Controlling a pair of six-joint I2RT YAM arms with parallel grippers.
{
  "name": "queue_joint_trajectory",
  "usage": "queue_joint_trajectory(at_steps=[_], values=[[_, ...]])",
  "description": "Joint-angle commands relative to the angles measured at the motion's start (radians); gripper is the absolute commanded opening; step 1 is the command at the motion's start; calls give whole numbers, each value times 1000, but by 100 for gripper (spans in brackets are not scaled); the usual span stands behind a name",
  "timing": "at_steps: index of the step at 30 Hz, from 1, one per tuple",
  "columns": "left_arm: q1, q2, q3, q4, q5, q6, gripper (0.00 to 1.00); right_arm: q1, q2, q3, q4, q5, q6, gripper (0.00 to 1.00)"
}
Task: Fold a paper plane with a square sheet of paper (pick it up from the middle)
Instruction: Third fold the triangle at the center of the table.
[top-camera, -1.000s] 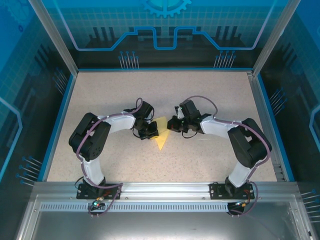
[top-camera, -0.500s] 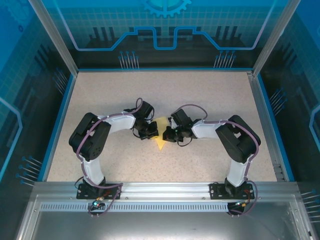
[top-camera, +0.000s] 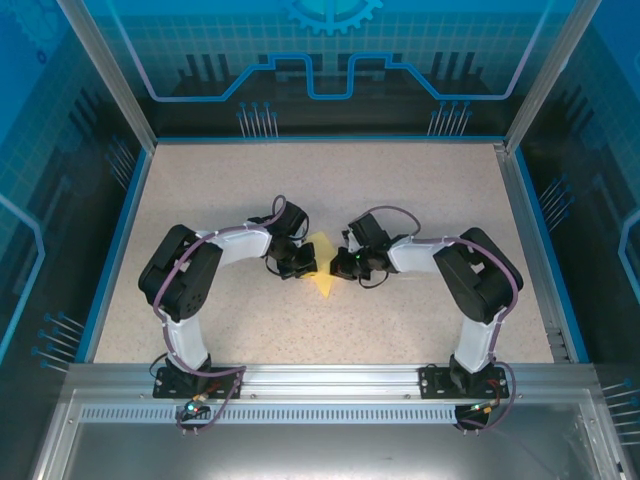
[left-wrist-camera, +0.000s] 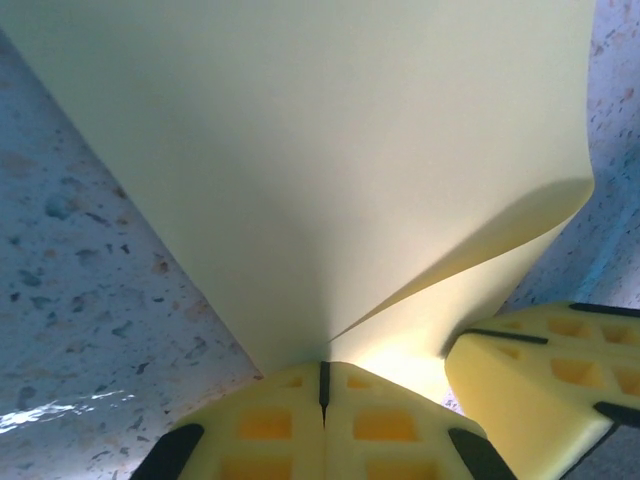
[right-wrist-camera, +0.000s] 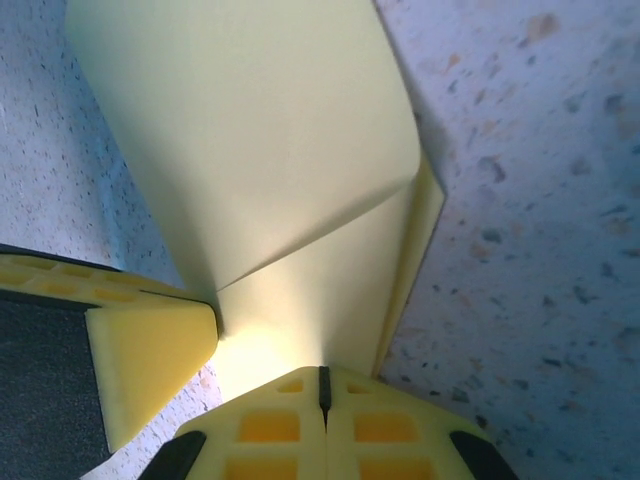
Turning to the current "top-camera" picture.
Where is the aluminium mounting rail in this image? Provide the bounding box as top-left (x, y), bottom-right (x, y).
top-left (64, 362), bottom-right (601, 401)

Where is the grey metal tray cover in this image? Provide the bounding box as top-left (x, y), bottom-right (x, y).
top-left (27, 389), bottom-right (639, 480)

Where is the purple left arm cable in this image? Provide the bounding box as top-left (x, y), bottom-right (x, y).
top-left (152, 193), bottom-right (289, 435)

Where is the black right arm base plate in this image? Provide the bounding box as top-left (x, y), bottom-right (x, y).
top-left (418, 364), bottom-right (507, 400)

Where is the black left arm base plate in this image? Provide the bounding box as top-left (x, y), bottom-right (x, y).
top-left (152, 366), bottom-right (245, 400)

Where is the aluminium side rail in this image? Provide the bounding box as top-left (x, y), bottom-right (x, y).
top-left (492, 142), bottom-right (576, 364)

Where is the cable connector with green light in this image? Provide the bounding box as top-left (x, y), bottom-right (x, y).
top-left (183, 394), bottom-right (210, 417)

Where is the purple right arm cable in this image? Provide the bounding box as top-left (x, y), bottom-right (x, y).
top-left (345, 204), bottom-right (520, 434)

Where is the perforated metal strip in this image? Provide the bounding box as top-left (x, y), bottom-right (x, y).
top-left (78, 405), bottom-right (481, 425)

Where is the aluminium frame post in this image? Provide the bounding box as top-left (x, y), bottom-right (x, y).
top-left (503, 0), bottom-right (601, 154)
top-left (54, 0), bottom-right (160, 151)

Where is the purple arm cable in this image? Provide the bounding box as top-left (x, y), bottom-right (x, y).
top-left (152, 193), bottom-right (289, 435)
top-left (345, 204), bottom-right (520, 434)

